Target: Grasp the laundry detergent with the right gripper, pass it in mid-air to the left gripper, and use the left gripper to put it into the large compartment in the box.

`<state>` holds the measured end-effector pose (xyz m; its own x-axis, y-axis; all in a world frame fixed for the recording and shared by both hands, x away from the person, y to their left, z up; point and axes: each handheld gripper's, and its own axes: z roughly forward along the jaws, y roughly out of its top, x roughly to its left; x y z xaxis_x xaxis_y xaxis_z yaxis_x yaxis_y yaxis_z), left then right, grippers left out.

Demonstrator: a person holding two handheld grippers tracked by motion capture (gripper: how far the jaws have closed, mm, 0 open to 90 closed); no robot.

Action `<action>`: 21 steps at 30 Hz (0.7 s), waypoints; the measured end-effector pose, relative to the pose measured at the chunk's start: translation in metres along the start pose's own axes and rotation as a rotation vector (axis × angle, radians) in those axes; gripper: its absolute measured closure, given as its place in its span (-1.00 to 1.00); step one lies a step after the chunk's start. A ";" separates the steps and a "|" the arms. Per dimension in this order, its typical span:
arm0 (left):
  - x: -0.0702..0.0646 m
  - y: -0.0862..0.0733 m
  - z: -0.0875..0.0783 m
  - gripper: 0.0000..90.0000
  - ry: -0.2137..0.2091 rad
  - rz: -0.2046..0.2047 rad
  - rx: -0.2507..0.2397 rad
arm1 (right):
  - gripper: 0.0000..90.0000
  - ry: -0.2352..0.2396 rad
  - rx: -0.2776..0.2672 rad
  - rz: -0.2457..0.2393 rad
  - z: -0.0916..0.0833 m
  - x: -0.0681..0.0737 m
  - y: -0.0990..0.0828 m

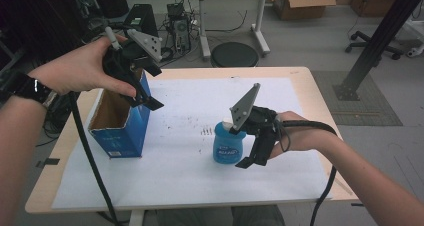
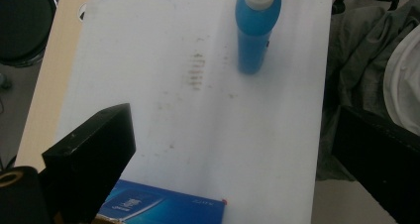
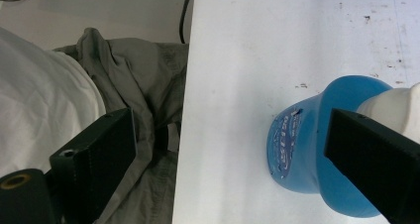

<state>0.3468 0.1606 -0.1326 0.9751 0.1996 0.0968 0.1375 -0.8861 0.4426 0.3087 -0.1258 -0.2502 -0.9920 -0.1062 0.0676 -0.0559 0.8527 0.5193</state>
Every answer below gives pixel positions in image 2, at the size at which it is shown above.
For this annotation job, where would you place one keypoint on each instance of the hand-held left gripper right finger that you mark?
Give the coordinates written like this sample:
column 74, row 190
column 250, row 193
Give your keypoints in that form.
column 383, row 158

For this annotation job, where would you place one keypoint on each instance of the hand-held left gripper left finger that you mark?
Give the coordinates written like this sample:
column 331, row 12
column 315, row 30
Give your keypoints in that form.
column 89, row 158

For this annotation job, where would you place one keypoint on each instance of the blue cardboard box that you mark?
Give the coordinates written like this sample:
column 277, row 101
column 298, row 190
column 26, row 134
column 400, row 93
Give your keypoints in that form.
column 171, row 209

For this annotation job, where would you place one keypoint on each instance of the blue bottle with white cap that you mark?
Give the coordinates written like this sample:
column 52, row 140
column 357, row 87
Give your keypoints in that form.
column 254, row 35

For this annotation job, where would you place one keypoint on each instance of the grey cloth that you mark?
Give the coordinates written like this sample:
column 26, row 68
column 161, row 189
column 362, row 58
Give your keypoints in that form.
column 358, row 62

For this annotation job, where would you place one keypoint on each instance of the white cloth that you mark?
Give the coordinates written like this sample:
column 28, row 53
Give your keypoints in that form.
column 404, row 85

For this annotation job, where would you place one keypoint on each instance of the black round stool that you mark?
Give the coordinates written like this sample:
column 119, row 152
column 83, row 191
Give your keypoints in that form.
column 23, row 22

